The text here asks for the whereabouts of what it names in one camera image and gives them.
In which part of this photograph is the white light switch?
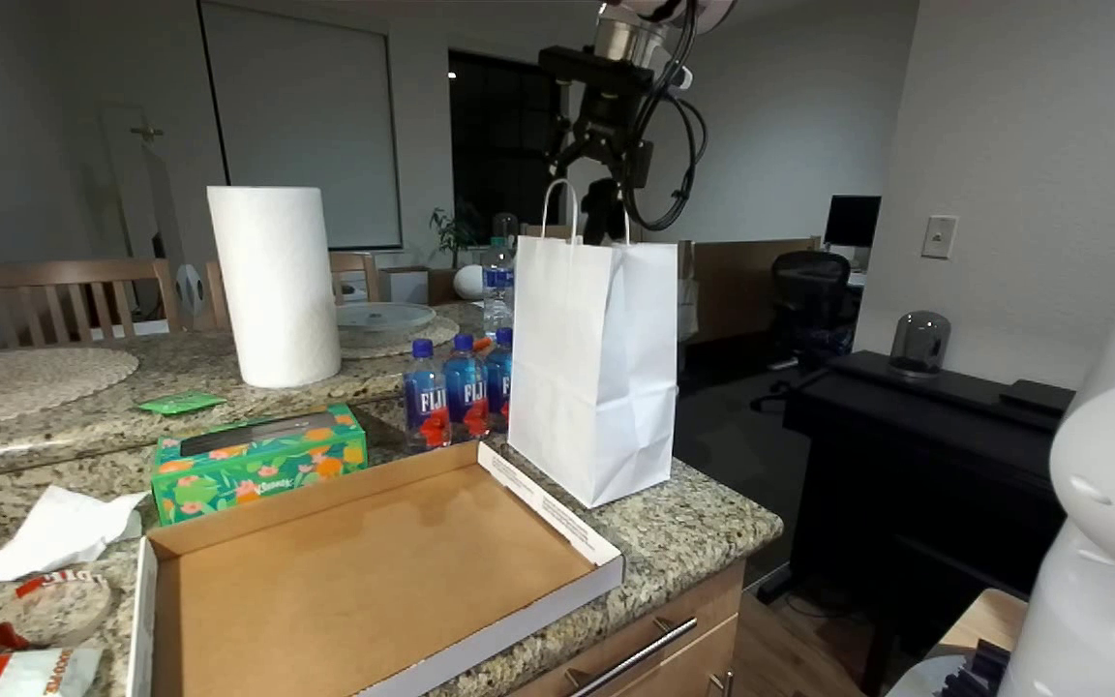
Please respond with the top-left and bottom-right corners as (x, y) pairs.
(919, 213), (959, 263)

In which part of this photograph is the metal drawer handle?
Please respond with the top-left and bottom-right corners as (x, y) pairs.
(566, 615), (704, 697)

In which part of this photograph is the white paper napkin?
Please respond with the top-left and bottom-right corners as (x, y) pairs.
(0, 478), (151, 591)

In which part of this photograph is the cardboard floor box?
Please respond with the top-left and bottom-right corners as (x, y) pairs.
(881, 583), (1033, 697)

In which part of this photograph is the dark computer monitor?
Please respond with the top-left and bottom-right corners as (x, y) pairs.
(823, 195), (881, 250)

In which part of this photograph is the small grey speaker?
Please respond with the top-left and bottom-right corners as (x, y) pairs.
(886, 309), (957, 374)

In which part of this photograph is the dark window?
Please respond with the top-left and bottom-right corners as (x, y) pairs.
(445, 47), (571, 246)

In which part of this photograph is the blue capped water bottle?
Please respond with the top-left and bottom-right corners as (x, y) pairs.
(397, 336), (454, 454)
(482, 263), (517, 336)
(482, 326), (515, 436)
(441, 330), (497, 445)

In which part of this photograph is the small green packet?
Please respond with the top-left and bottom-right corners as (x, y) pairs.
(131, 388), (226, 419)

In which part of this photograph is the black office chair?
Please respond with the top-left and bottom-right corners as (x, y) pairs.
(748, 246), (855, 419)

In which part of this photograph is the red white snack packet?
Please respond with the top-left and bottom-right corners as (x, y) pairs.
(0, 623), (107, 697)

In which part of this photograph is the white paper bag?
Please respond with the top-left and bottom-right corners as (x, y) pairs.
(503, 173), (686, 511)

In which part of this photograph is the green tissue box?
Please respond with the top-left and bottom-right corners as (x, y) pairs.
(147, 397), (373, 528)

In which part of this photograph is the beige speckled pouch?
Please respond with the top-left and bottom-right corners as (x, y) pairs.
(9, 566), (116, 649)

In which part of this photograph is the cardboard cover box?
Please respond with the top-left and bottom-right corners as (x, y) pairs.
(127, 436), (628, 697)

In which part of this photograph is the wooden desk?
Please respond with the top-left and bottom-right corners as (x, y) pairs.
(682, 236), (832, 348)

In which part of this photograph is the grey closet door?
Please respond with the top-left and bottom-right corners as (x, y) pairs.
(197, 0), (402, 255)

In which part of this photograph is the black digital piano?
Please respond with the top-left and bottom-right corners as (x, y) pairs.
(780, 348), (1084, 697)

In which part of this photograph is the white round vase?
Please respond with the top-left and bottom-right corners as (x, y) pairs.
(449, 260), (491, 307)

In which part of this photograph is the round glass lid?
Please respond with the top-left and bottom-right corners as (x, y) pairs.
(338, 299), (441, 339)

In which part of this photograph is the small green houseplant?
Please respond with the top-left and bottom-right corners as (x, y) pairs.
(428, 200), (517, 268)

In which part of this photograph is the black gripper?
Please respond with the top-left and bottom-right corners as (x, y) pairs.
(549, 84), (659, 215)

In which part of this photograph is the wooden counter base cabinet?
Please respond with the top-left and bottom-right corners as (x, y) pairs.
(503, 558), (748, 697)

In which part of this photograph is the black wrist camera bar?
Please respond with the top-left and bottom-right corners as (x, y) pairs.
(533, 43), (659, 95)

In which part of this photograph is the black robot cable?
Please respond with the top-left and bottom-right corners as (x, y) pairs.
(618, 0), (712, 241)

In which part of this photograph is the round woven placemat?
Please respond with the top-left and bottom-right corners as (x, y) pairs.
(338, 300), (463, 362)
(0, 339), (142, 436)

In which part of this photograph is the white paper towel roll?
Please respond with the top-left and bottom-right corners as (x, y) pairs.
(204, 183), (346, 389)

